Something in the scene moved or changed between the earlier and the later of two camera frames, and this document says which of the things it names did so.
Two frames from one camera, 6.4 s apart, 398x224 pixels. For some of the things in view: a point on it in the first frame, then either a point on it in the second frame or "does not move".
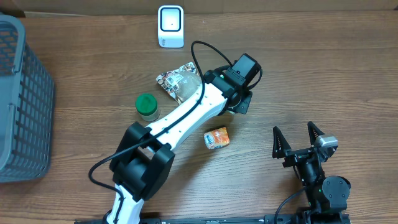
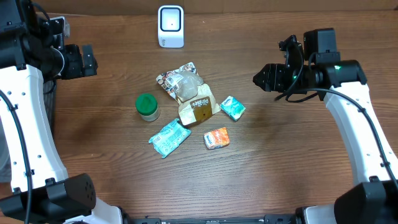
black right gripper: (282, 146) → (275, 79)
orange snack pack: (216, 138) does not move
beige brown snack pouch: (181, 83) does not move
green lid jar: (147, 107) does not move
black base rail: (324, 218) does not move
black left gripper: (243, 108) → (79, 70)
